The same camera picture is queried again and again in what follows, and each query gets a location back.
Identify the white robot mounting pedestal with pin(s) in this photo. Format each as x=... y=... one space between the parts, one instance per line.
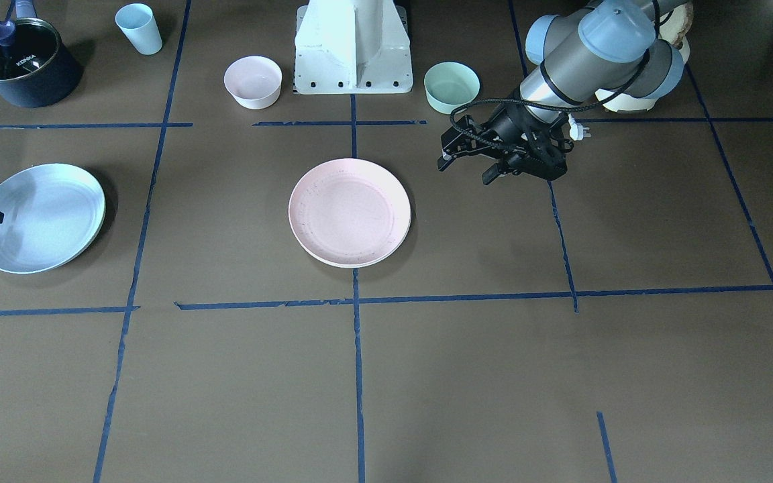
x=353 y=48

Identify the dark blue saucepan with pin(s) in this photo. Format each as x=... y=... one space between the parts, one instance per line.
x=36 y=68

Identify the pink bowl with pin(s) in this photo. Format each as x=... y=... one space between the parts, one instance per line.
x=254 y=82

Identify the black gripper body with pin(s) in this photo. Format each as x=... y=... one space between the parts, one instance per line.
x=508 y=127

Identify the pink plate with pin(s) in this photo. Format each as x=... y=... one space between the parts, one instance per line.
x=349 y=194

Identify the blue plate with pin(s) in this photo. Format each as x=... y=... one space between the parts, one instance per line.
x=51 y=214

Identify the light blue cup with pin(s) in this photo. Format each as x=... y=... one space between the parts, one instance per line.
x=137 y=22

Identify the cream plate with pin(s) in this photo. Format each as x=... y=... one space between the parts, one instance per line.
x=348 y=249

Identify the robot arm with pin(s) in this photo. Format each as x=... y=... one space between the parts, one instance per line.
x=612 y=46

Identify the green bowl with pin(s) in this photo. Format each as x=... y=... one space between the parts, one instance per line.
x=449 y=85

